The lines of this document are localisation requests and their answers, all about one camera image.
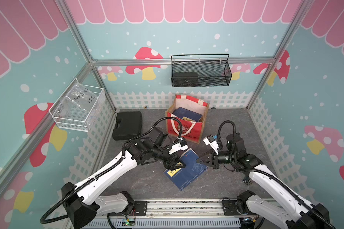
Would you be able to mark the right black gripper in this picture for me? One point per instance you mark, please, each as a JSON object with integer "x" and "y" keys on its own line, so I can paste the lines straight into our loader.
{"x": 215, "y": 162}

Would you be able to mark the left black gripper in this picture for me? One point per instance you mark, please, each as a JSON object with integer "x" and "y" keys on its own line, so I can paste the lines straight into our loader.
{"x": 171, "y": 166}

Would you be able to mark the blue yellow-label book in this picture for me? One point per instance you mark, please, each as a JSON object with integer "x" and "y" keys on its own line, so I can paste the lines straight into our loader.
{"x": 185, "y": 176}
{"x": 187, "y": 115}

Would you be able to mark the red canvas tote bag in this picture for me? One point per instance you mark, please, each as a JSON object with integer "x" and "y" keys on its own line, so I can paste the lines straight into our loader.
{"x": 191, "y": 131}

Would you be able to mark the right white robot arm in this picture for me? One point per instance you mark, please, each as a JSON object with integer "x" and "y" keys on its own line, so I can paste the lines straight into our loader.
{"x": 293, "y": 212}

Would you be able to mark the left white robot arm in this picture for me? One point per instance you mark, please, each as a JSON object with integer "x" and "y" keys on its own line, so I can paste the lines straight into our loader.
{"x": 78, "y": 201}

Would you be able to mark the yellow green pliers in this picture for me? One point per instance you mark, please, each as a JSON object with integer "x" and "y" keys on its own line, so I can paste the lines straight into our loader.
{"x": 247, "y": 181}

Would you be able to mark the black plastic tool case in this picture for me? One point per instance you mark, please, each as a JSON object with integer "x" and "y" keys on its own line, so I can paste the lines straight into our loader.
{"x": 128, "y": 125}

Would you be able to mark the black box in basket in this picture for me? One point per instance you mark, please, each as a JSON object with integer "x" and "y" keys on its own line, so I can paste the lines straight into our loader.
{"x": 185, "y": 79}

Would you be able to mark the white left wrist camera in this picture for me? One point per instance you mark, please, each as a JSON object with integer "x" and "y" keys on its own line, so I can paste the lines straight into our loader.
{"x": 181, "y": 145}

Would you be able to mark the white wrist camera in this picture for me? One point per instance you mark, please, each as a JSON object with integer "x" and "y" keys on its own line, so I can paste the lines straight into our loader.
{"x": 181, "y": 145}
{"x": 212, "y": 142}

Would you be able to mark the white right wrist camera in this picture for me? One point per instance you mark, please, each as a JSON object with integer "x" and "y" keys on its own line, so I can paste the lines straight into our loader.
{"x": 212, "y": 142}

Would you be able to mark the black wire mesh basket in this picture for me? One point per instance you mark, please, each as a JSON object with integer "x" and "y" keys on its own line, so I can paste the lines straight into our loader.
{"x": 213, "y": 69}

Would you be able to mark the clear plastic wall bin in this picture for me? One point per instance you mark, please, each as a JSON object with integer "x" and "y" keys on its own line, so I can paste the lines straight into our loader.
{"x": 78, "y": 107}

